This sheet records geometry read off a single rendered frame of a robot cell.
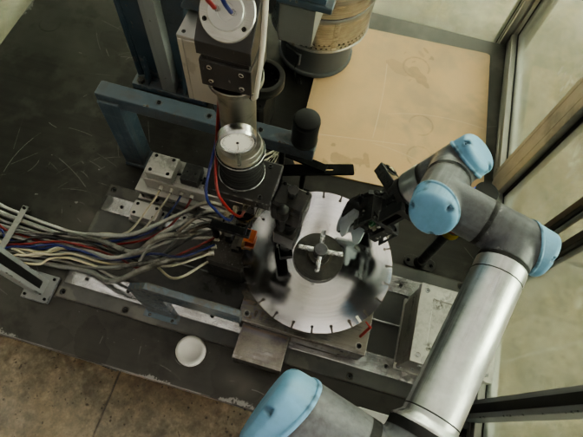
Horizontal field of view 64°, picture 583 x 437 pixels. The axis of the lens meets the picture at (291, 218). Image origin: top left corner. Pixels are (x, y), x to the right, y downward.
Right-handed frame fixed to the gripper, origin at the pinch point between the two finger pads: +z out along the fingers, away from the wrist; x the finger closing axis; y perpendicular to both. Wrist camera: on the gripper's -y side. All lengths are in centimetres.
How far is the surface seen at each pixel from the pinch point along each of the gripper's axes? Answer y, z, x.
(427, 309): 9.6, -1.9, 25.0
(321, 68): -63, 11, -9
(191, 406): 19, 109, 21
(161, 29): -41, 17, -53
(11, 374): 22, 143, -39
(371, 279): 8.4, 0.5, 10.2
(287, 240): 13.8, -3.8, -14.3
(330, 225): -1.9, 4.0, -0.5
